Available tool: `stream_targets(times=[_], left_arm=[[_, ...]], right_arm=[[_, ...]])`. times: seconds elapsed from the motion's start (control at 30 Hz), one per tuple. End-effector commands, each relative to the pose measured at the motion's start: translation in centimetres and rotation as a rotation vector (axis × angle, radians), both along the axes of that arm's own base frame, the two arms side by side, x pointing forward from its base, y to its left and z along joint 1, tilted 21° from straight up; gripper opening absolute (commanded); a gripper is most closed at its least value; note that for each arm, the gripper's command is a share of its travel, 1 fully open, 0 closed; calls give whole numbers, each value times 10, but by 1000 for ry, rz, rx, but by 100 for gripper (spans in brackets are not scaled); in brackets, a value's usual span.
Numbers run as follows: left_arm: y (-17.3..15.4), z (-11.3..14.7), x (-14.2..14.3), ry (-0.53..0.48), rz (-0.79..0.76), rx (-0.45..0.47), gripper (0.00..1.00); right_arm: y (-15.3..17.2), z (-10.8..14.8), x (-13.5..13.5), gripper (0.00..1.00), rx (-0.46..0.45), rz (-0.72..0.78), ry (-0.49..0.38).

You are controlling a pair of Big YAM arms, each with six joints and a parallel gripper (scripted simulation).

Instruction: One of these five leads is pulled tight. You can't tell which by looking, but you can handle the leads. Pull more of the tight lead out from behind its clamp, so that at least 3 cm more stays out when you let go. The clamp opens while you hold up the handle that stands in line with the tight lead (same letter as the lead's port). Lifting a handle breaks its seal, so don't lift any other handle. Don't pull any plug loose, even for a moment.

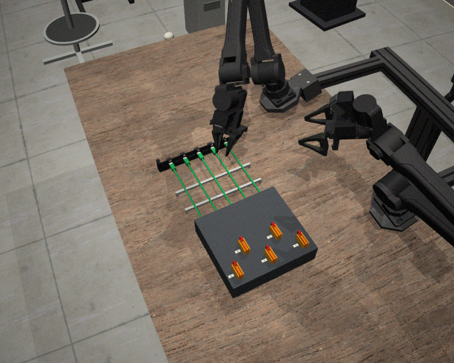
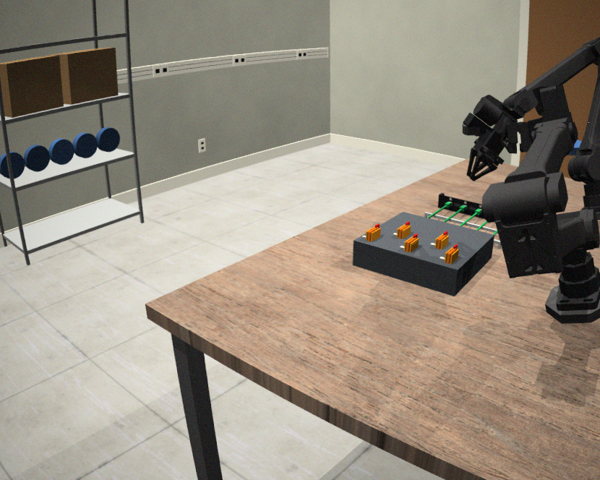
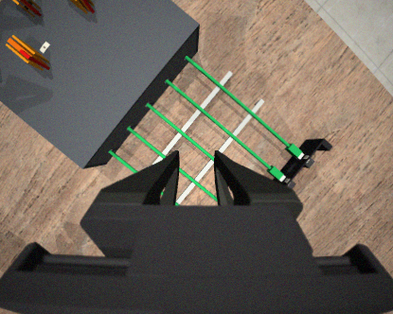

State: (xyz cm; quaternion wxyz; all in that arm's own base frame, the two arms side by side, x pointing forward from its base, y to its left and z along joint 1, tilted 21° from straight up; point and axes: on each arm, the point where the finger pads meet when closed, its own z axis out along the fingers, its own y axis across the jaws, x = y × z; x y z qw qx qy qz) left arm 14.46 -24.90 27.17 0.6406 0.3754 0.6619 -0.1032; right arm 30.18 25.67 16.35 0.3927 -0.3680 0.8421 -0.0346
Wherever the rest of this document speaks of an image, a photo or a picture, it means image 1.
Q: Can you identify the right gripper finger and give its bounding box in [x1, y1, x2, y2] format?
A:
[212, 130, 224, 153]
[225, 135, 242, 157]

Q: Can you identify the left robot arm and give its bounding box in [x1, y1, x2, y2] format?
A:
[329, 91, 454, 247]

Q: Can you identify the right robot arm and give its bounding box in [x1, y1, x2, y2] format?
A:
[212, 0, 296, 133]

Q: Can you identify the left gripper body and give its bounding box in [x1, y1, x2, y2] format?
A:
[323, 109, 359, 150]

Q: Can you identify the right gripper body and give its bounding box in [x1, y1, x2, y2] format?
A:
[209, 108, 248, 138]

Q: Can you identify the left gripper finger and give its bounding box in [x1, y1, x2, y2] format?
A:
[298, 132, 328, 156]
[304, 103, 331, 125]

